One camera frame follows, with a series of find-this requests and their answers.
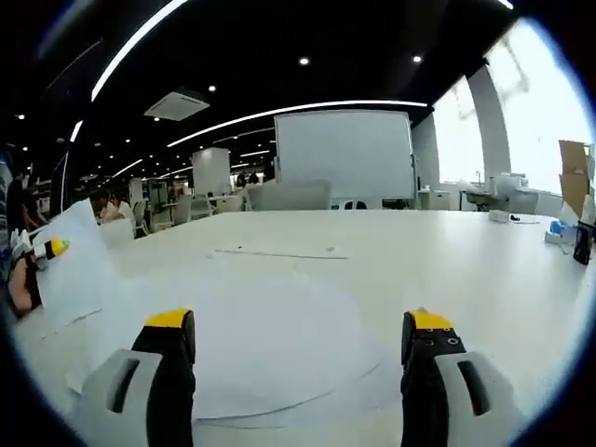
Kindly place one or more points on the curved ceiling light strip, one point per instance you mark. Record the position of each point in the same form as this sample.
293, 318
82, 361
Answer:
130, 46
298, 111

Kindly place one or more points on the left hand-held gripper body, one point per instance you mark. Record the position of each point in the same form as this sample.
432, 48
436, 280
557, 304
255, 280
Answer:
21, 243

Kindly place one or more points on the white printing papers bundle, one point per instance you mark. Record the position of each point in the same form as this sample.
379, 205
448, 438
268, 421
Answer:
79, 261

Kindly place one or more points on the ceiling air conditioner unit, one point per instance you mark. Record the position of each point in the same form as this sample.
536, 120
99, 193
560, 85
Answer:
177, 106

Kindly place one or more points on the computer monitor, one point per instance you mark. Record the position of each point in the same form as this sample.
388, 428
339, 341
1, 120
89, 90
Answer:
59, 186

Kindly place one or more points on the whiteboard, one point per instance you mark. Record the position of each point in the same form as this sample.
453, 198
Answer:
344, 153

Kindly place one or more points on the person's left hand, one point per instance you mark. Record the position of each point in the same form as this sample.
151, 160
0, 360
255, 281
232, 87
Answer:
21, 291

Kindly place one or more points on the white pillar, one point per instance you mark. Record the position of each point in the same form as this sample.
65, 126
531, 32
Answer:
212, 172

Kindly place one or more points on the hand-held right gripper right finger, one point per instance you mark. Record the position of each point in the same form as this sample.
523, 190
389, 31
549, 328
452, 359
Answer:
423, 396

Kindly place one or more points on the white office chair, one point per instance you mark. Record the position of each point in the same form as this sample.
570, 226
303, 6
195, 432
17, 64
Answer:
195, 207

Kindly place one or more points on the small white box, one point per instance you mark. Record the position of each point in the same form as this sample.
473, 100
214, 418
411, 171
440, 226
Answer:
499, 215

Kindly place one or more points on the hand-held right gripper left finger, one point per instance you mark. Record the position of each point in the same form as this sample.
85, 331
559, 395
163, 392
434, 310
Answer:
172, 396

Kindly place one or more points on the black bottle white cap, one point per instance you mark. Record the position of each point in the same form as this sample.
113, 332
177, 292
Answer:
582, 247

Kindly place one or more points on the large window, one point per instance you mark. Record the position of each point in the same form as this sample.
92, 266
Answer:
540, 116

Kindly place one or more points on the cluttered desk with sink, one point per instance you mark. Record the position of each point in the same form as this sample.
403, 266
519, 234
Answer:
507, 195

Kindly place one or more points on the blue tissue pack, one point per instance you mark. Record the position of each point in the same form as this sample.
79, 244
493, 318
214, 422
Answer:
559, 233

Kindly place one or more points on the frosted desk partition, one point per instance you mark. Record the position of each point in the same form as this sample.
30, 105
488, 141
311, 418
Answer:
288, 198

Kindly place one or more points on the brown cardboard box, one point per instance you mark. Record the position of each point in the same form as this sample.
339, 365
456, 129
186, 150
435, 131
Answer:
575, 177

